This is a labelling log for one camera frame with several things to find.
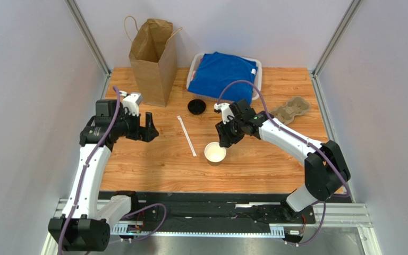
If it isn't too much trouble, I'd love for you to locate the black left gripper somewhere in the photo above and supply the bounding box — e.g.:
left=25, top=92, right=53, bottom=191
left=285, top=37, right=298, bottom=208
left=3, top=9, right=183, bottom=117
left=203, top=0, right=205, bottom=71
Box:
left=113, top=108, right=159, bottom=142

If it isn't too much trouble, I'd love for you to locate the brown paper coffee cup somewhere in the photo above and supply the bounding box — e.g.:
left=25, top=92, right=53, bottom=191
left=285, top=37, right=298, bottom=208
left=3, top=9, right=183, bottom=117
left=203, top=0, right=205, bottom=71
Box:
left=204, top=142, right=227, bottom=166

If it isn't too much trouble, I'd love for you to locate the black plastic cup lid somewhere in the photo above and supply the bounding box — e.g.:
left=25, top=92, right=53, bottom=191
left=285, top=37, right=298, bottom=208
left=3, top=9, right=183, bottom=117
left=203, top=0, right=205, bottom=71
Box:
left=187, top=99, right=207, bottom=115

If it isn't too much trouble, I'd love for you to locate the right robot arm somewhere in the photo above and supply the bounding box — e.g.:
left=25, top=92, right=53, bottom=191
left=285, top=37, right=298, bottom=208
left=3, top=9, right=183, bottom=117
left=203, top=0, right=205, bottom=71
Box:
left=214, top=99, right=351, bottom=222

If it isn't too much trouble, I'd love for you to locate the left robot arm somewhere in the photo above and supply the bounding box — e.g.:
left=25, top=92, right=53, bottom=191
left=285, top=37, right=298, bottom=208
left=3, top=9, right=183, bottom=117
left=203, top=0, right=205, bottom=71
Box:
left=48, top=93, right=159, bottom=254

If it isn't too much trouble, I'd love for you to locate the white wrapped straw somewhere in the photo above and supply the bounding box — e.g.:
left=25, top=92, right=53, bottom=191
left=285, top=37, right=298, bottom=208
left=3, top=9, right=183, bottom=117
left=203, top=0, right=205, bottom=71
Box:
left=177, top=115, right=197, bottom=157

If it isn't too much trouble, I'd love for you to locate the white plastic basket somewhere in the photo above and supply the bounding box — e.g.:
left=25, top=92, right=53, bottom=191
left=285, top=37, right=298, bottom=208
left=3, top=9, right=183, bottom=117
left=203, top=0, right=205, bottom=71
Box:
left=185, top=53, right=263, bottom=103

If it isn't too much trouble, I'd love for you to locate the blue folded cloth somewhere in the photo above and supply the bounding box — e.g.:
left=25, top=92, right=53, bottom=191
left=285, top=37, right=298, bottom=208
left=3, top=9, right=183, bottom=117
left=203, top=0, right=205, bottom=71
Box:
left=188, top=52, right=258, bottom=105

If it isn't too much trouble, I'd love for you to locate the cardboard cup carrier tray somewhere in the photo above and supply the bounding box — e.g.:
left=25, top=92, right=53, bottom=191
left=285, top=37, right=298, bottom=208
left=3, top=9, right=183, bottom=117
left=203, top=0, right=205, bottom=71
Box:
left=270, top=96, right=311, bottom=125

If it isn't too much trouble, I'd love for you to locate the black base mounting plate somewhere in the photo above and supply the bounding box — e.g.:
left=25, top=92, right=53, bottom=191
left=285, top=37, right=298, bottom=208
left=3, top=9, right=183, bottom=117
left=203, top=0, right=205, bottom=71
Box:
left=98, top=191, right=353, bottom=235

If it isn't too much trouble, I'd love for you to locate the brown paper bag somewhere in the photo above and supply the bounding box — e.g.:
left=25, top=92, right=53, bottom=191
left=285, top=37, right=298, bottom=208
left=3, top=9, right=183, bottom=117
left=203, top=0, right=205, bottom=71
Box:
left=128, top=18, right=183, bottom=107

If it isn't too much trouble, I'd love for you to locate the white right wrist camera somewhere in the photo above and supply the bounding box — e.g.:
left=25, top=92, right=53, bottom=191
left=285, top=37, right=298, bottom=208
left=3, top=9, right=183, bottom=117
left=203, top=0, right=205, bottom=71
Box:
left=214, top=103, right=234, bottom=124

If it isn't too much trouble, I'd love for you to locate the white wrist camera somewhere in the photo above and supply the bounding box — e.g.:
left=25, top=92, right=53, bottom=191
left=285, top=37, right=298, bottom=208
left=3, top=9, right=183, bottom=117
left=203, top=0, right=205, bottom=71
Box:
left=214, top=103, right=234, bottom=124
left=119, top=91, right=143, bottom=117

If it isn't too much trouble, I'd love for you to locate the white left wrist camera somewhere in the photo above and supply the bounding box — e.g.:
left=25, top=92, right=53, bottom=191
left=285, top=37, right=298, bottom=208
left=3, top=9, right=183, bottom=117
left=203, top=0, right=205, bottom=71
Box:
left=119, top=91, right=143, bottom=117

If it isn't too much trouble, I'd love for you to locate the aluminium frame rail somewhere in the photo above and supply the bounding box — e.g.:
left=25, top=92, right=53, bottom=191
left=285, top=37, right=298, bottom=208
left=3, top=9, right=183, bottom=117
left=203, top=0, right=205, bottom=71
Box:
left=41, top=198, right=383, bottom=255

